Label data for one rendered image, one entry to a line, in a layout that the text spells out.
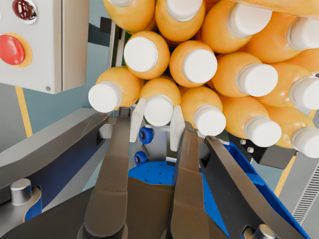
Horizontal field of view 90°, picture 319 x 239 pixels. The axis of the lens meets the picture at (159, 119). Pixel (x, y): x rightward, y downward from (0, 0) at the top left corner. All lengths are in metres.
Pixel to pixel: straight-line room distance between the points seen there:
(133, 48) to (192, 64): 0.07
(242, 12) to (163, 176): 0.33
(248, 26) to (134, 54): 0.13
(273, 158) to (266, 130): 0.20
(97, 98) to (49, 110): 1.51
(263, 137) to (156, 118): 0.15
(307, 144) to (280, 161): 0.18
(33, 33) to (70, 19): 0.06
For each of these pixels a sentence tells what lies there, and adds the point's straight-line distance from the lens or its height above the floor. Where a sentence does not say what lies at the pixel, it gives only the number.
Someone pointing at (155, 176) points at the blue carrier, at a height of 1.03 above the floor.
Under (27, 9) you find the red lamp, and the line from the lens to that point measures 0.28.
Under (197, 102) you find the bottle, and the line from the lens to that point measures 0.25.
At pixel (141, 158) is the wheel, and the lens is 0.42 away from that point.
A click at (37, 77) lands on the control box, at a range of 0.29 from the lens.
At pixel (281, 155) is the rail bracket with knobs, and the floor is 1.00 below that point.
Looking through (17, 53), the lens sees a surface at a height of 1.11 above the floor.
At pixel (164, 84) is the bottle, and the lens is 0.25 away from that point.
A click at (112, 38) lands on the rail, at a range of 0.36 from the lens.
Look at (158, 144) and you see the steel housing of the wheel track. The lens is 0.46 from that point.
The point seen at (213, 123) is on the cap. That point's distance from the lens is 0.23.
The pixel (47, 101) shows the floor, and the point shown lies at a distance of 1.71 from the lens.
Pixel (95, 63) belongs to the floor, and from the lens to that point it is 1.44.
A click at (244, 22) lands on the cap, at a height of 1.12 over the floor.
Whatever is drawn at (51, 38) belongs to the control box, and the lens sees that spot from 0.27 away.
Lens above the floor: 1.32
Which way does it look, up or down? 69 degrees down
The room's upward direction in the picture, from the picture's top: 173 degrees counter-clockwise
